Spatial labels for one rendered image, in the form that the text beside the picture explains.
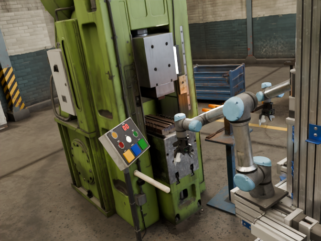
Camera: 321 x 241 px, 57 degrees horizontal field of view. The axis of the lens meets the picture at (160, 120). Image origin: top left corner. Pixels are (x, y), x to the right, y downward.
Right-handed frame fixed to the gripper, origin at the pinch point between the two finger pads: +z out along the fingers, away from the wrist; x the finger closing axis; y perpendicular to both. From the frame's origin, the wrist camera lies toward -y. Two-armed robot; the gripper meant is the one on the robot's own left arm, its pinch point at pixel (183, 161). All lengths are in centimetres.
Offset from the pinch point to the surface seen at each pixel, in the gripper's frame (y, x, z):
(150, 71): -53, 17, -56
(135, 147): -30.2, -19.7, -8.8
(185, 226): -42, 23, 93
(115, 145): -28.2, -35.1, -17.4
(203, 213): -43, 49, 93
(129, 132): -38.4, -18.1, -18.4
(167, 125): -55, 28, -6
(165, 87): -54, 29, -40
